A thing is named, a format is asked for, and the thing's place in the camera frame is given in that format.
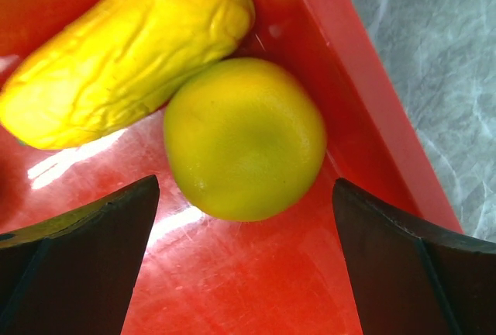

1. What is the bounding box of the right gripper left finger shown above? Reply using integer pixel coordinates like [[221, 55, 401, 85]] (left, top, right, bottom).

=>
[[1, 175, 160, 334]]

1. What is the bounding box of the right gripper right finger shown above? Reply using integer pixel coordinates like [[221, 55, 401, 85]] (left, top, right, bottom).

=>
[[332, 178, 495, 334]]

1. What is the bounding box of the red plastic bin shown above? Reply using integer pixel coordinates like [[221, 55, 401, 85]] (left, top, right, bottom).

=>
[[1, 0, 460, 334]]

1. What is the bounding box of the yellow lemon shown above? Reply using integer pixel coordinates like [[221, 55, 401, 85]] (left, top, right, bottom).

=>
[[164, 57, 327, 221]]

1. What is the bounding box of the yellow banana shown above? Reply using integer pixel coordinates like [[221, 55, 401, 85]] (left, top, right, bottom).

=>
[[1, 0, 255, 150]]

